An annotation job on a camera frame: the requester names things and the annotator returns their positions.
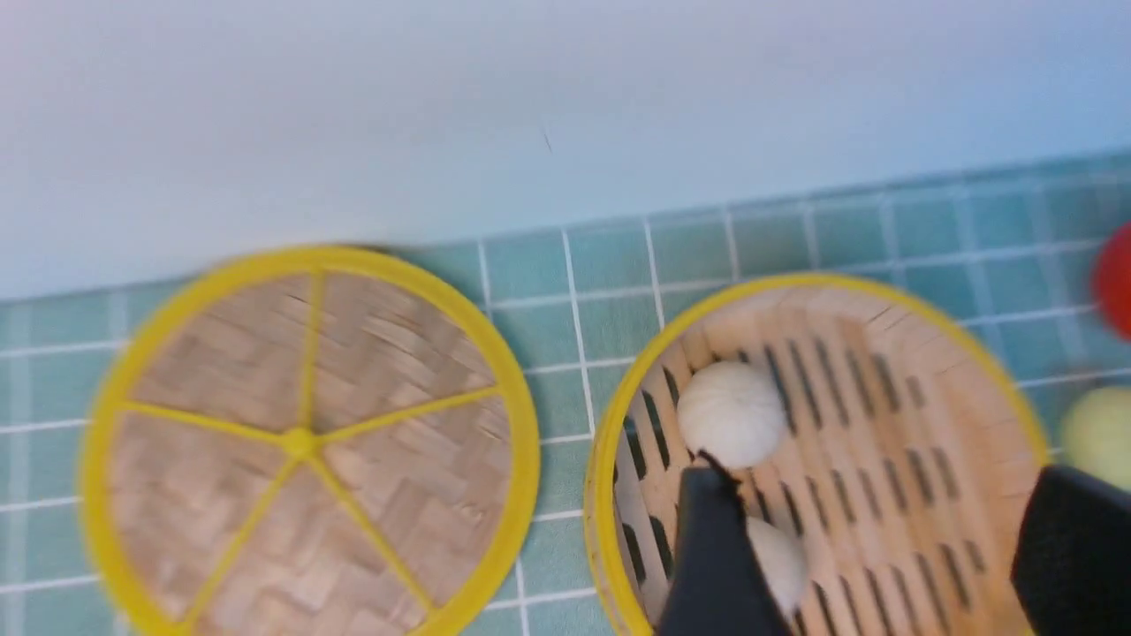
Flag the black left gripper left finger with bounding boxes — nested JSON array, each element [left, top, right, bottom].
[[654, 450, 791, 635]]

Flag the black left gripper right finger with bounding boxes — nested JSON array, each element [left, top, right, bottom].
[[1011, 466, 1130, 635]]

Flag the white bun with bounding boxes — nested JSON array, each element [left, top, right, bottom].
[[676, 360, 789, 470], [746, 517, 809, 618]]

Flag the yellow-green bun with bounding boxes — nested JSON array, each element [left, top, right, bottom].
[[1059, 386, 1130, 491]]

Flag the bamboo steamer tray yellow rim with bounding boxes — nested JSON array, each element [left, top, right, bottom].
[[582, 273, 1051, 635]]

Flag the bamboo steamer lid yellow rim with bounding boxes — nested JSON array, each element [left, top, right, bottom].
[[80, 246, 539, 635]]

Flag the red pomegranate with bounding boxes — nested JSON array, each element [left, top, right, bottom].
[[1090, 222, 1130, 341]]

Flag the green checked tablecloth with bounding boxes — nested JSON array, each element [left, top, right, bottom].
[[1, 153, 1128, 635]]

